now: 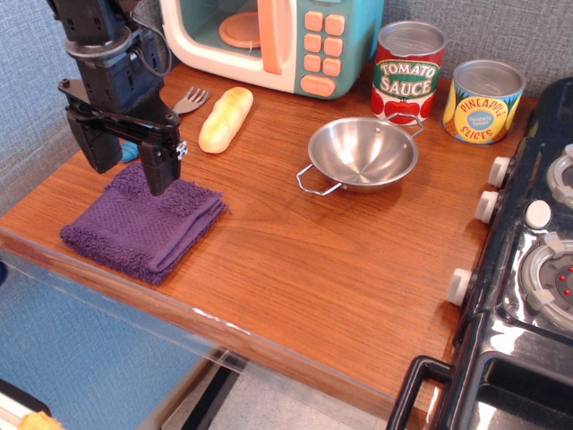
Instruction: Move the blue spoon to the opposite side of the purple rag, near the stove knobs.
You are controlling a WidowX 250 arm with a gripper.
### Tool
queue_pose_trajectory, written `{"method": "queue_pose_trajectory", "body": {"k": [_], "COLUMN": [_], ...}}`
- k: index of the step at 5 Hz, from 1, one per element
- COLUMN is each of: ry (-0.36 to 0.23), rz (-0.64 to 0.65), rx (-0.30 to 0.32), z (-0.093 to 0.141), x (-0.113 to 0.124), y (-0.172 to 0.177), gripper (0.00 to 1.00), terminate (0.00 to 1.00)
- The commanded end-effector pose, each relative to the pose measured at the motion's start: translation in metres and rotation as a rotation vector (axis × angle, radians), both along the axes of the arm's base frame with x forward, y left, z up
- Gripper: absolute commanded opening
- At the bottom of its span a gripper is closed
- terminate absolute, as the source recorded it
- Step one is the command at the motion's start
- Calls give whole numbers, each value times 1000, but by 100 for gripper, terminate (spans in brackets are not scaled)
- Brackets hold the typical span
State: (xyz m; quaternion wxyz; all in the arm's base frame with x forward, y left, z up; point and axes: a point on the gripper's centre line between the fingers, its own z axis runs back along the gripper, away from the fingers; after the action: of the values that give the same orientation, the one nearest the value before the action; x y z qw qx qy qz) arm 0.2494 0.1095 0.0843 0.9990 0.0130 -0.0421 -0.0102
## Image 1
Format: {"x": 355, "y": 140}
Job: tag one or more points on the black toy stove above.
{"x": 513, "y": 344}

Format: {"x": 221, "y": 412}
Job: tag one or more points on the white stove knob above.
{"x": 498, "y": 171}
{"x": 486, "y": 206}
{"x": 458, "y": 285}

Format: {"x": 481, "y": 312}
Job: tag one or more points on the black oven door handle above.
{"x": 421, "y": 369}

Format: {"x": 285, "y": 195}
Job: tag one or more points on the toy bread loaf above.
{"x": 225, "y": 120}

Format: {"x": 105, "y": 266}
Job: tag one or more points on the small steel bowl with handles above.
{"x": 362, "y": 154}

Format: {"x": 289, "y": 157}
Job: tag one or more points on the blue handled metal fork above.
{"x": 190, "y": 102}

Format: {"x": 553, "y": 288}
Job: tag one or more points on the orange object bottom left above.
{"x": 39, "y": 421}

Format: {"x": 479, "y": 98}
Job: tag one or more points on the white stove knob top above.
{"x": 498, "y": 171}

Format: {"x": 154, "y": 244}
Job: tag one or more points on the white stove knob middle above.
{"x": 486, "y": 206}

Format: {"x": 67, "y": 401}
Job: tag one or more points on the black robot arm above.
{"x": 104, "y": 20}

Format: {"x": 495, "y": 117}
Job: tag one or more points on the tomato sauce can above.
{"x": 406, "y": 71}

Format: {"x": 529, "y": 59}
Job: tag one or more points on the teal toy microwave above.
{"x": 310, "y": 48}

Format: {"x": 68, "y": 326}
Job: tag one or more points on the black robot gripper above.
{"x": 118, "y": 97}

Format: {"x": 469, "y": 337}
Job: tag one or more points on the pineapple slices can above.
{"x": 482, "y": 101}

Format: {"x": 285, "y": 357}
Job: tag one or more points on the orange microwave turntable plate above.
{"x": 241, "y": 30}

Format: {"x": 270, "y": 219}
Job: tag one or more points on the white stove knob bottom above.
{"x": 458, "y": 285}

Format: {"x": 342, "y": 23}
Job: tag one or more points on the purple folded rag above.
{"x": 128, "y": 229}

